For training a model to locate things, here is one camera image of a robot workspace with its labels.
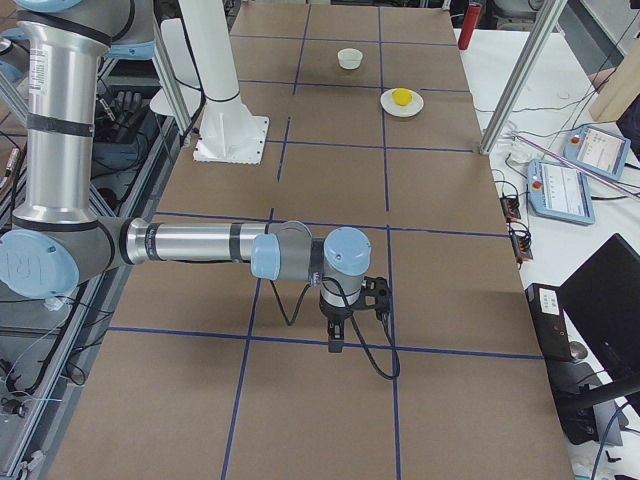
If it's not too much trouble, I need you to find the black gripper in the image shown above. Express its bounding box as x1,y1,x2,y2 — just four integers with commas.
319,297,359,353

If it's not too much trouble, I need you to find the yellow lemon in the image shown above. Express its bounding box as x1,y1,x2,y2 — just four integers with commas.
391,88,413,106

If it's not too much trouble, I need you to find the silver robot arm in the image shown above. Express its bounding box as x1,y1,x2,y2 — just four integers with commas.
1,1,371,353

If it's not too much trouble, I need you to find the white plate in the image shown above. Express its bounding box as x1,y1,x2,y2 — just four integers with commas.
380,88,424,118

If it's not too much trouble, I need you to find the white bowl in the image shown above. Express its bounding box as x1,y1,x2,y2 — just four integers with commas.
337,48,363,70

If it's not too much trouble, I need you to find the black computer box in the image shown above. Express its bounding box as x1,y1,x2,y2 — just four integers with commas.
525,283,587,363

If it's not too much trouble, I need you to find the orange black adapter board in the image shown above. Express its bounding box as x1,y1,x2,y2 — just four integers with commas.
499,195,521,222

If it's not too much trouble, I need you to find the near teach pendant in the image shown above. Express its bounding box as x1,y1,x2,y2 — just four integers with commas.
527,159,595,225

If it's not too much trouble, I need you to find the teach pendant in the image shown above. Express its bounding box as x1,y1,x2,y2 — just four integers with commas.
564,125,631,180
527,159,595,225

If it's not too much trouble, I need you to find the black monitor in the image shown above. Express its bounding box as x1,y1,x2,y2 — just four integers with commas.
559,233,639,379

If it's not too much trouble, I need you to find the far teach pendant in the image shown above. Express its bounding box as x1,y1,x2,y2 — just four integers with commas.
564,125,631,180

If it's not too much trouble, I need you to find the red cylinder bottle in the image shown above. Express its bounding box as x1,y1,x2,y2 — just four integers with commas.
457,1,482,51

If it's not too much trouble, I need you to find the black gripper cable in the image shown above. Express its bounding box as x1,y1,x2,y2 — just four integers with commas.
269,277,401,381

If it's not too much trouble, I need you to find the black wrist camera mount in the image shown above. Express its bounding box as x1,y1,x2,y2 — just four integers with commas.
353,276,392,325

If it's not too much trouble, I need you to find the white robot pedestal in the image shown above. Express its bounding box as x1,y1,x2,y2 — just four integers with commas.
179,0,269,165

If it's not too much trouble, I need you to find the aluminium frame post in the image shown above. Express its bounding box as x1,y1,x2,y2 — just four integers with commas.
479,0,567,155

